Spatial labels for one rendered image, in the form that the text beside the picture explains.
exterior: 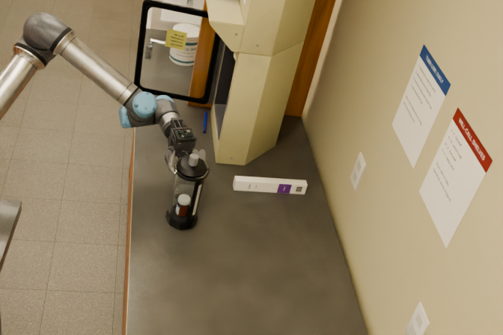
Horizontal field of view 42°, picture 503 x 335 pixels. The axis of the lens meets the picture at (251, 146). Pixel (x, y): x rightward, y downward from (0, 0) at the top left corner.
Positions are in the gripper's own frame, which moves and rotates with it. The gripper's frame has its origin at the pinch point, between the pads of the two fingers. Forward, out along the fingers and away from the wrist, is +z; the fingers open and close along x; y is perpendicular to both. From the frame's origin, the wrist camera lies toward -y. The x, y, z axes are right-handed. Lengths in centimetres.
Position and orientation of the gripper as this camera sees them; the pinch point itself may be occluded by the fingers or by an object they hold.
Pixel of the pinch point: (190, 173)
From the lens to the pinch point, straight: 204.4
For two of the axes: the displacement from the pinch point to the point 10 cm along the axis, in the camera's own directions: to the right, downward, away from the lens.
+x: 9.1, -0.6, 4.1
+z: 3.6, 6.2, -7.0
